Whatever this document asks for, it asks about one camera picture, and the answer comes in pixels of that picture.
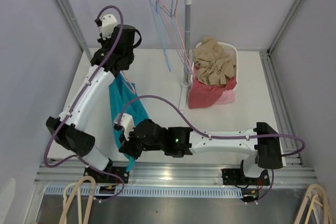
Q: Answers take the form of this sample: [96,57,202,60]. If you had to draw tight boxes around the teal t-shirt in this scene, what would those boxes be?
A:
[108,73,151,173]

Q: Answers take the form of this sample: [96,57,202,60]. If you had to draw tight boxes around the coral red t-shirt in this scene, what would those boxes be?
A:
[188,76,237,109]

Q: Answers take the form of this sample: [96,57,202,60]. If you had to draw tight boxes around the pink wire hanger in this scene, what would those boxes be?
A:
[158,0,193,74]

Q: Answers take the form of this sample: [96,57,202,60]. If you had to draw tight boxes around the pink t-shirt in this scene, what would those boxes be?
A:
[215,90,235,104]

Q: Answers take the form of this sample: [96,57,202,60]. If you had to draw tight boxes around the tan t-shirt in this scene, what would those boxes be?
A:
[192,35,236,86]

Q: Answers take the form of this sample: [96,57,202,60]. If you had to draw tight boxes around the light blue wire hanger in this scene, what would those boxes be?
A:
[150,0,193,74]
[149,0,171,72]

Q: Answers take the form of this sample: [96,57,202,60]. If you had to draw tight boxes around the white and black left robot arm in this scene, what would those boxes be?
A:
[46,25,142,183]

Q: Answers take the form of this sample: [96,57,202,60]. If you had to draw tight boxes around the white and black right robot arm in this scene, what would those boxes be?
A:
[118,119,283,185]

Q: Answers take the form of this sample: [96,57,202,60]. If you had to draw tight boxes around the beige wooden hangers left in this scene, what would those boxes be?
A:
[58,176,97,224]

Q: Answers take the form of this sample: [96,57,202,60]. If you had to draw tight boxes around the beige wooden hangers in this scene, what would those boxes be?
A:
[294,184,334,224]
[58,176,97,224]

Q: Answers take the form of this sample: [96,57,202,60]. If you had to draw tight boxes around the white perforated plastic basket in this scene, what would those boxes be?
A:
[190,41,239,93]

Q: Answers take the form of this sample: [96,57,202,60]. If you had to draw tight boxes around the white and grey clothes rack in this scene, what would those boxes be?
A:
[49,0,195,111]

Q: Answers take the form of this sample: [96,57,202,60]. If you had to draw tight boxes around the beige wooden hangers right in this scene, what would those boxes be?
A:
[294,184,334,224]

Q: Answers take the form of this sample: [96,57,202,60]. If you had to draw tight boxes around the aluminium mounting rail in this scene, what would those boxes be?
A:
[35,161,318,188]

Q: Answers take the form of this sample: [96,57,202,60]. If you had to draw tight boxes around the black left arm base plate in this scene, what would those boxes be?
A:
[84,160,129,184]

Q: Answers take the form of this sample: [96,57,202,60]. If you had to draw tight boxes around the white slotted cable duct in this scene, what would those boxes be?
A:
[43,185,244,198]

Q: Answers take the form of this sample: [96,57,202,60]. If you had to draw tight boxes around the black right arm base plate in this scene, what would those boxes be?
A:
[221,168,270,189]

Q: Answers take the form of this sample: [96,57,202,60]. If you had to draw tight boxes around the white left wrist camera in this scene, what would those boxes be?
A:
[94,14,118,40]

